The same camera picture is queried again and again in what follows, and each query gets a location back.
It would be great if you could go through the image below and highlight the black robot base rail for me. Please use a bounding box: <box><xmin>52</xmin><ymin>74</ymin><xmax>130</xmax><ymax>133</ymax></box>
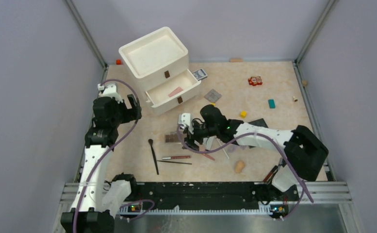
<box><xmin>125</xmin><ymin>182</ymin><xmax>299</xmax><ymax>210</ymax></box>

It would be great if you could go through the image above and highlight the silver red lip pencil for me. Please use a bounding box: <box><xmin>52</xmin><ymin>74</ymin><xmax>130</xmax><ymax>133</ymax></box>
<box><xmin>162</xmin><ymin>155</ymin><xmax>191</xmax><ymax>160</ymax></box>

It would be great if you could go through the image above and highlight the black makeup brush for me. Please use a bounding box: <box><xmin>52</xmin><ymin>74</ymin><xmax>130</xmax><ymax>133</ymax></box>
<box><xmin>148</xmin><ymin>139</ymin><xmax>159</xmax><ymax>175</ymax></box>

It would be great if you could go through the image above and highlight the blue playing card deck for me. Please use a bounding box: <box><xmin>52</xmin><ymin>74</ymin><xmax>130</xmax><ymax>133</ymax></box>
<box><xmin>192</xmin><ymin>68</ymin><xmax>208</xmax><ymax>81</ymax></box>

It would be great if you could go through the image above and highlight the pink compact case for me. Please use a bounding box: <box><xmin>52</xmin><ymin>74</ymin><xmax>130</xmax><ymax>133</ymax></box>
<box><xmin>168</xmin><ymin>87</ymin><xmax>183</xmax><ymax>98</ymax></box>

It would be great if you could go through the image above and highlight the brown eyeshadow palette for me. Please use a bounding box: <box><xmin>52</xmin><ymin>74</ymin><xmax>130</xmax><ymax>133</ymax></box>
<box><xmin>164</xmin><ymin>132</ymin><xmax>181</xmax><ymax>144</ymax></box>

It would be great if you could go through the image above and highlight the beige makeup sponge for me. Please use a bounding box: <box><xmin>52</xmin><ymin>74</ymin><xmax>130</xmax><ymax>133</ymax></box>
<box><xmin>234</xmin><ymin>160</ymin><xmax>246</xmax><ymax>174</ymax></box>

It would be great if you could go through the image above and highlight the wooden block at wall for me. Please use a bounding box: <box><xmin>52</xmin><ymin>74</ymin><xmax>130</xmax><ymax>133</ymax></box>
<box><xmin>229</xmin><ymin>58</ymin><xmax>244</xmax><ymax>63</ymax></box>

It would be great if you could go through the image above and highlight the white false eyelash card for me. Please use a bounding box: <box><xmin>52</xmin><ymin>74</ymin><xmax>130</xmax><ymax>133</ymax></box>
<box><xmin>202</xmin><ymin>136</ymin><xmax>215</xmax><ymax>151</ymax></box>

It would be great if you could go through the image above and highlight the thin black pencil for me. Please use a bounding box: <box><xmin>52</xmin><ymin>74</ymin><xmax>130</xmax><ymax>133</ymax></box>
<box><xmin>156</xmin><ymin>160</ymin><xmax>192</xmax><ymax>165</ymax></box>

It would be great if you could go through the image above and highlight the white plastic drawer organizer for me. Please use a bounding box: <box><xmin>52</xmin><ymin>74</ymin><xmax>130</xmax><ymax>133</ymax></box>
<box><xmin>118</xmin><ymin>27</ymin><xmax>201</xmax><ymax>115</ymax></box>

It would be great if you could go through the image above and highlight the small yellow cube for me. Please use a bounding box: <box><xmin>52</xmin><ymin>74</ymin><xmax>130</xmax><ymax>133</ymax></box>
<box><xmin>240</xmin><ymin>111</ymin><xmax>247</xmax><ymax>118</ymax></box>

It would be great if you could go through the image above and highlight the teal toy block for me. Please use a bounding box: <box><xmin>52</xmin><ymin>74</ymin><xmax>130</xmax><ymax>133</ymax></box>
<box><xmin>268</xmin><ymin>99</ymin><xmax>276</xmax><ymax>109</ymax></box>

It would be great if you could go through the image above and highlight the white cosmetic pencil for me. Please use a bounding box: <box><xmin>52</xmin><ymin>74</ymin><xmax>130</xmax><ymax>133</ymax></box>
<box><xmin>216</xmin><ymin>139</ymin><xmax>230</xmax><ymax>159</ymax></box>

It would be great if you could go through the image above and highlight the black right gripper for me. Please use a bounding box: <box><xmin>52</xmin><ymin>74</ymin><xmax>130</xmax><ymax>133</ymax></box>
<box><xmin>182</xmin><ymin>121</ymin><xmax>218</xmax><ymax>151</ymax></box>

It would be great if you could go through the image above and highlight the dark green building baseplate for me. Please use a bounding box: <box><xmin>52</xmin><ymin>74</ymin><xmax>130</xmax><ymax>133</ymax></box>
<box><xmin>248</xmin><ymin>118</ymin><xmax>268</xmax><ymax>128</ymax></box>

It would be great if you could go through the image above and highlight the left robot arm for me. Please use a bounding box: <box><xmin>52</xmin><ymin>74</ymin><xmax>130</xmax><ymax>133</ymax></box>
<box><xmin>60</xmin><ymin>94</ymin><xmax>141</xmax><ymax>233</ymax></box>

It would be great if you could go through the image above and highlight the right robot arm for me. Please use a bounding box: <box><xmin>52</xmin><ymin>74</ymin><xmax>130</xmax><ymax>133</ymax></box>
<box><xmin>178</xmin><ymin>104</ymin><xmax>329</xmax><ymax>200</ymax></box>

